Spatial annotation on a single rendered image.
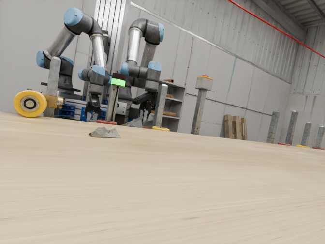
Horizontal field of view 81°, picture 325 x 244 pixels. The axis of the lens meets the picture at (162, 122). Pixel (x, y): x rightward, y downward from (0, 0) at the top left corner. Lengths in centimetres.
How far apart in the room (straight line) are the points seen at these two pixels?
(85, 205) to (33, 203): 4
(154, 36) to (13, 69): 253
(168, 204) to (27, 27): 355
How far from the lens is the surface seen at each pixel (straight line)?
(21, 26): 366
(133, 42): 132
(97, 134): 48
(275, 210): 27
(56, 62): 90
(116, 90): 89
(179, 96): 420
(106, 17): 198
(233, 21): 610
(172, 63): 445
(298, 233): 24
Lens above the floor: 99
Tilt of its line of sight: 4 degrees down
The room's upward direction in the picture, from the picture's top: 10 degrees clockwise
